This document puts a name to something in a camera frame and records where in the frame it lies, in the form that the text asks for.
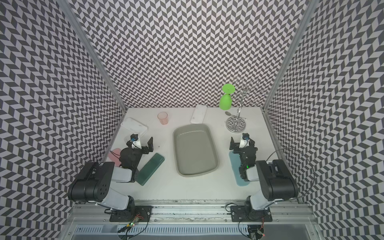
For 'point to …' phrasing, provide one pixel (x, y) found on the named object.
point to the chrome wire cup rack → (237, 124)
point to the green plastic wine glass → (225, 100)
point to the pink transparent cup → (163, 116)
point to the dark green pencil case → (149, 168)
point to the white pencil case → (198, 114)
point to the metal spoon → (229, 113)
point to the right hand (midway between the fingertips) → (239, 139)
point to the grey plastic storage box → (195, 152)
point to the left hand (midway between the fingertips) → (145, 137)
